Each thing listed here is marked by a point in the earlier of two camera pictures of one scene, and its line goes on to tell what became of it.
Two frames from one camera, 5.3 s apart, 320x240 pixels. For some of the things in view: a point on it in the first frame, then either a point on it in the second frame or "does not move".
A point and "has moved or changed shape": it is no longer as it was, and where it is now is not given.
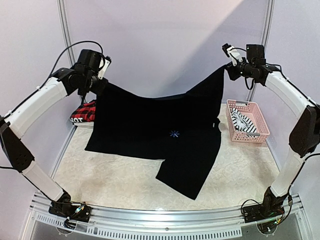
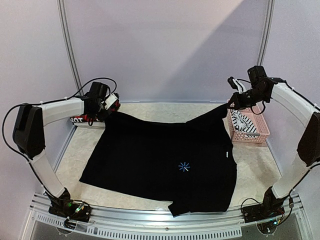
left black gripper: [99, 90] -> [100, 116]
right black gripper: [231, 70] -> [238, 100]
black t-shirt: [180, 128] has moved or changed shape
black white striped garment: [241, 123] does not move
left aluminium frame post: [62, 9] does not move
